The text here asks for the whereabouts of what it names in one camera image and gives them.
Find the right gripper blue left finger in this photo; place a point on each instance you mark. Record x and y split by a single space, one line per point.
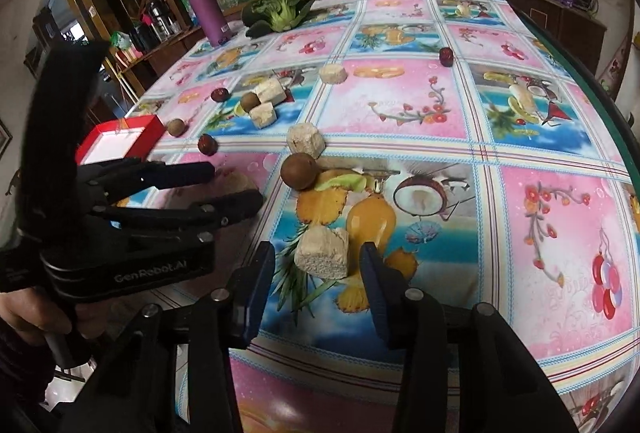
249 288

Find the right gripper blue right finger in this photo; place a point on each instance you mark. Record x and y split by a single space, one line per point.
386 292

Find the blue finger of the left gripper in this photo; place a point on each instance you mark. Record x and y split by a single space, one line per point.
138 174
207 215

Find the large beige cake block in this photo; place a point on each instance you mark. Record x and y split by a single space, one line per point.
323 252

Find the brown longan fruit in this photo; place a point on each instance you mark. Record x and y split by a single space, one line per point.
176 127

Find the dark red date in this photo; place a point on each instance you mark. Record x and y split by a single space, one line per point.
220 95

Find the brown kiwi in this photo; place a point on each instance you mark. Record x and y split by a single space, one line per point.
299 171

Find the round beige cake piece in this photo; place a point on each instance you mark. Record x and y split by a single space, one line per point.
333 74

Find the wrinkled red date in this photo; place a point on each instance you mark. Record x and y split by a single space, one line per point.
207 145

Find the person's left hand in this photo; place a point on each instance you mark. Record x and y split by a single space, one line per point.
31 315

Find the red white tray box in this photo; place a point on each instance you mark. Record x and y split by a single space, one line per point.
132 137

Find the colourful printed tablecloth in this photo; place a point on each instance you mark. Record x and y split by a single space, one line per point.
499 180

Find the purple thermos bottle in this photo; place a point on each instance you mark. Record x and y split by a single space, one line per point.
212 21

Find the green bok choy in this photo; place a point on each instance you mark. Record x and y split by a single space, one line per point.
262 17

